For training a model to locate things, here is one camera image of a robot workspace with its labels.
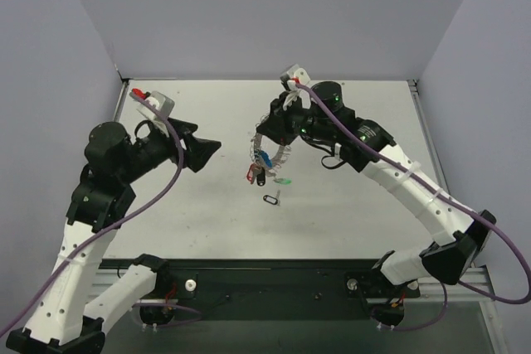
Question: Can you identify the purple cable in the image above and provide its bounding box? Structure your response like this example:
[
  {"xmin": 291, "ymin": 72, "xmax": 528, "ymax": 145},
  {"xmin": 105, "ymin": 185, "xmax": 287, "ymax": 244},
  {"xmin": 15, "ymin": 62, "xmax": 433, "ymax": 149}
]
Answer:
[
  {"xmin": 296, "ymin": 82, "xmax": 531, "ymax": 304},
  {"xmin": 0, "ymin": 96, "xmax": 186, "ymax": 332}
]

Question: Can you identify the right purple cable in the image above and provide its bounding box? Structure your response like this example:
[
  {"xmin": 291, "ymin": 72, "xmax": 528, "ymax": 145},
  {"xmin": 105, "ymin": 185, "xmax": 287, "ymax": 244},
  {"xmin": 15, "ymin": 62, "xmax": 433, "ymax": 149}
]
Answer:
[{"xmin": 296, "ymin": 82, "xmax": 531, "ymax": 304}]

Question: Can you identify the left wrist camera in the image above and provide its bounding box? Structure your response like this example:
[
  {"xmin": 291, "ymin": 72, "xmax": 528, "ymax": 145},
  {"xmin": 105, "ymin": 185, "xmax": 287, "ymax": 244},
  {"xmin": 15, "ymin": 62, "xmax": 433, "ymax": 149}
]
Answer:
[{"xmin": 131, "ymin": 88, "xmax": 175, "ymax": 137}]

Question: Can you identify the key with black tag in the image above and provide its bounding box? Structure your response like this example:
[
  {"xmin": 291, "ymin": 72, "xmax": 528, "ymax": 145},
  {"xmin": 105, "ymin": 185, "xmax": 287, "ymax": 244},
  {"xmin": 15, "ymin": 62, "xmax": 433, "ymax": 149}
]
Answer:
[{"xmin": 262, "ymin": 189, "xmax": 281, "ymax": 206}]

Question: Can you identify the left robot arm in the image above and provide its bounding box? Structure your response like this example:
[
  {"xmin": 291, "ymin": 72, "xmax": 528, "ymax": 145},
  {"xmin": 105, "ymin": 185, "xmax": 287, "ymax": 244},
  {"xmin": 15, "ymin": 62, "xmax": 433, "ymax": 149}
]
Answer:
[{"xmin": 6, "ymin": 119, "xmax": 222, "ymax": 353}]

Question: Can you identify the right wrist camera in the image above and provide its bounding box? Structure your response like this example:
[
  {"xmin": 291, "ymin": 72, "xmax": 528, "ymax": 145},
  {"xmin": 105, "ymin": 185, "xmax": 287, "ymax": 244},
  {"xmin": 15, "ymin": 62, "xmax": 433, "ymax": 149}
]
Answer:
[{"xmin": 280, "ymin": 64, "xmax": 311, "ymax": 110}]

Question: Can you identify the key with green tag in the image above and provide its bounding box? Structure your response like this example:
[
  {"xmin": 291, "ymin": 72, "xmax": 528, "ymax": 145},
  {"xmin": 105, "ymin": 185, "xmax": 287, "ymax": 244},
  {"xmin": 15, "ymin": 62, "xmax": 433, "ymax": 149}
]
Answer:
[{"xmin": 274, "ymin": 177, "xmax": 292, "ymax": 185}]

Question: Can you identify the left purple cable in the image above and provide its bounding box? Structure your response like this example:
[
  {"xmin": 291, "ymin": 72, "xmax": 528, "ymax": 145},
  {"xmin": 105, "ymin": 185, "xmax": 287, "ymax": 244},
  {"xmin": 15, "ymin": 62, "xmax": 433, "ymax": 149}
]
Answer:
[{"xmin": 0, "ymin": 96, "xmax": 186, "ymax": 332}]

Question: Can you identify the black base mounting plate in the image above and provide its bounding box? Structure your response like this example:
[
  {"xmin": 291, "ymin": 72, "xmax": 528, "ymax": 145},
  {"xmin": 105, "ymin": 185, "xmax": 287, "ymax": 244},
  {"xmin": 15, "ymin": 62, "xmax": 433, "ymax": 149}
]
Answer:
[{"xmin": 97, "ymin": 258, "xmax": 420, "ymax": 332}]

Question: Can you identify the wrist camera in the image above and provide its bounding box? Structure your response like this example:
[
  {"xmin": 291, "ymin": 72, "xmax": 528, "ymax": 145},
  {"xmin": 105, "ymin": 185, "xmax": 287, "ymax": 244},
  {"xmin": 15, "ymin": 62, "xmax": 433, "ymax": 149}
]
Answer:
[
  {"xmin": 131, "ymin": 88, "xmax": 175, "ymax": 137},
  {"xmin": 280, "ymin": 64, "xmax": 311, "ymax": 110}
]

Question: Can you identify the metal keyring disc with rings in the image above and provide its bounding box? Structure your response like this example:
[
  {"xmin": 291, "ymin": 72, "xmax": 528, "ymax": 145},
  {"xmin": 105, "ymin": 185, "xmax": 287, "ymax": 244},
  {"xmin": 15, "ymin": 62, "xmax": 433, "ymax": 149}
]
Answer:
[{"xmin": 250, "ymin": 133, "xmax": 291, "ymax": 178}]

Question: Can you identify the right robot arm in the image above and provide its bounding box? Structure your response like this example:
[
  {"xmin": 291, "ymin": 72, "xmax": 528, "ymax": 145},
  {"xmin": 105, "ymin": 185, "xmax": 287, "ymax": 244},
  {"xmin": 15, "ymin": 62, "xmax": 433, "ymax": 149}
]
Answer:
[{"xmin": 256, "ymin": 77, "xmax": 496, "ymax": 286}]

